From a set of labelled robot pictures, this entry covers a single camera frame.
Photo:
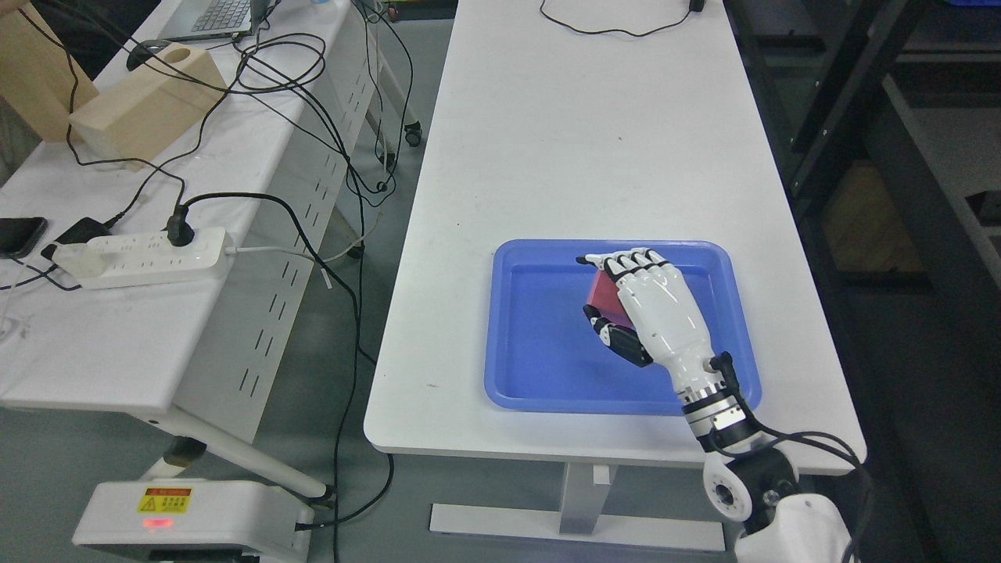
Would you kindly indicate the blue plastic tray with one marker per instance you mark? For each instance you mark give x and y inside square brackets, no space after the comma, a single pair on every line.
[543,356]

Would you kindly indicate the pink block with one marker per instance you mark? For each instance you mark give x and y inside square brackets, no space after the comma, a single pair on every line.
[603,296]

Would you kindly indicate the black metal shelf left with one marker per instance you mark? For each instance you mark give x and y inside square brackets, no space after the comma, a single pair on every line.
[883,117]

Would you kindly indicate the grey laptop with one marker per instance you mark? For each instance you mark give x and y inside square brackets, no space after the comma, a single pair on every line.
[205,20]

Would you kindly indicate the black power adapter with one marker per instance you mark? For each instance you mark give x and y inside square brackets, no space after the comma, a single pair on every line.
[81,232]

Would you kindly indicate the black computer mouse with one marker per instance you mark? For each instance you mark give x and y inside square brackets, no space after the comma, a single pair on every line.
[143,51]

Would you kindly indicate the wooden box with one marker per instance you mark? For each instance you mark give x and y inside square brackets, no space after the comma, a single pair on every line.
[39,80]

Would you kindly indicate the wooden block with hole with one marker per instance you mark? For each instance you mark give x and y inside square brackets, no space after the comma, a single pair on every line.
[148,109]

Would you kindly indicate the black smartphone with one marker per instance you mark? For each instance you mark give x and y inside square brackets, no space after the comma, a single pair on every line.
[19,235]

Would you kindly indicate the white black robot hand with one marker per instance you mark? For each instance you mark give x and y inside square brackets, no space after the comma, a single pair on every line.
[667,326]

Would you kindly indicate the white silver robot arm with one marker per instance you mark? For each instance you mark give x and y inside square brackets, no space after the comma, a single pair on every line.
[751,481]

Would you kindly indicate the white device with warning label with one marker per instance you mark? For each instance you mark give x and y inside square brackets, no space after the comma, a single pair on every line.
[196,520]

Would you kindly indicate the white table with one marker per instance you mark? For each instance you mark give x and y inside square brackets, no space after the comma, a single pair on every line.
[560,129]

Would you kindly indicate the white power strip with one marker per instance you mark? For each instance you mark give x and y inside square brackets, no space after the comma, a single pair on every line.
[144,259]

